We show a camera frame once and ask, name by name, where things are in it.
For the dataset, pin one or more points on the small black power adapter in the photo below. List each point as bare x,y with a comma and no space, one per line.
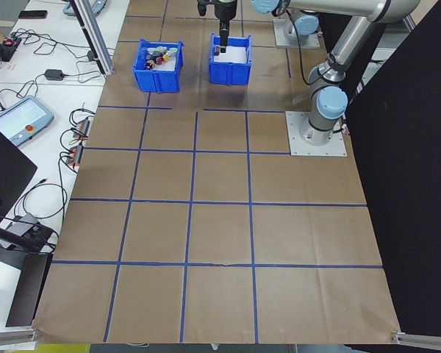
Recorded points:
92,56

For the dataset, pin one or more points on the silver metal frame bar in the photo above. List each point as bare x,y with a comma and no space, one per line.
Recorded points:
408,18

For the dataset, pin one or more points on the black cylindrical capacitor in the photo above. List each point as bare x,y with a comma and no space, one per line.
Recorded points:
217,50

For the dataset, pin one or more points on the silver aluminium frame post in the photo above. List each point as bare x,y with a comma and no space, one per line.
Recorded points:
97,40

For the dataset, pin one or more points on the white paper bin liner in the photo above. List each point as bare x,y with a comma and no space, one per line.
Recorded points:
237,55

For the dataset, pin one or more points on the yellow push button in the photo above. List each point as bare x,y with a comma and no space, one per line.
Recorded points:
167,58

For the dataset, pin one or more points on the black switch with yellow block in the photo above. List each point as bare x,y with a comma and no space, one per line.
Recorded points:
149,65

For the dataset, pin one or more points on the grey hub with orange plugs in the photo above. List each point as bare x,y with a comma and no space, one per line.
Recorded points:
81,127
73,154

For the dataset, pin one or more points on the white grey contact block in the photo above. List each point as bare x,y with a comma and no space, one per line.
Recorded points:
149,50

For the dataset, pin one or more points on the black power adapter brick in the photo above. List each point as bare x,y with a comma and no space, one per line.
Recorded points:
54,75

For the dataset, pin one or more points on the black switch contact block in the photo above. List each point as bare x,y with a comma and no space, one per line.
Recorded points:
156,54
147,57

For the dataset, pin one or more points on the black monitor panel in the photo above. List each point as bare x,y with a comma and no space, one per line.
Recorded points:
3,165

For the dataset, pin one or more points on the aluminium table edge bar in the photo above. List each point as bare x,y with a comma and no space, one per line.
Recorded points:
11,336
424,338

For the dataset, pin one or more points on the black device with red button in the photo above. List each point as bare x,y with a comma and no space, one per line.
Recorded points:
1,49

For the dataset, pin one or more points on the blue plastic button bin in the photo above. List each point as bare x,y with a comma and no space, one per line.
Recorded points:
158,82

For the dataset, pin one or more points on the black grey device box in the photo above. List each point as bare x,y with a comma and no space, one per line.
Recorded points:
40,232

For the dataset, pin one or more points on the black frame cover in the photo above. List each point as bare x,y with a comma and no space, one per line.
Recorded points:
408,184

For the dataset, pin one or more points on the green push button lime block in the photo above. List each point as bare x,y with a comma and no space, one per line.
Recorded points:
162,50
172,52

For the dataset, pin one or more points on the pile of push button switches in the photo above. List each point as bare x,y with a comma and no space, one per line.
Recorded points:
169,65

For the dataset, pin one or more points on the light blue teach pendant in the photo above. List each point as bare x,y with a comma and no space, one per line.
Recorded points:
68,9

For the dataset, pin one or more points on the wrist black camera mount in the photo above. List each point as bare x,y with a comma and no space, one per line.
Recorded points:
202,7

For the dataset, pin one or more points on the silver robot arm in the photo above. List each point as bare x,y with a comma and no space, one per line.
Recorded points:
351,36
305,25

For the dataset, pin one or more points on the black smartphone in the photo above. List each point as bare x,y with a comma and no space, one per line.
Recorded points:
33,14

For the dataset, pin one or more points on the blue plastic capacitor bin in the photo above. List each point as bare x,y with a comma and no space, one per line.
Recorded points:
229,75

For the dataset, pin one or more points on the white square base plate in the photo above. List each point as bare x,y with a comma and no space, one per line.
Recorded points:
279,36
297,147

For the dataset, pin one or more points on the teach pendant with red button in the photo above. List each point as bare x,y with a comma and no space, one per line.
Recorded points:
22,117

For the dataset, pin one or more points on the red mushroom push button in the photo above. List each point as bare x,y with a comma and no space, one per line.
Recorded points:
158,60

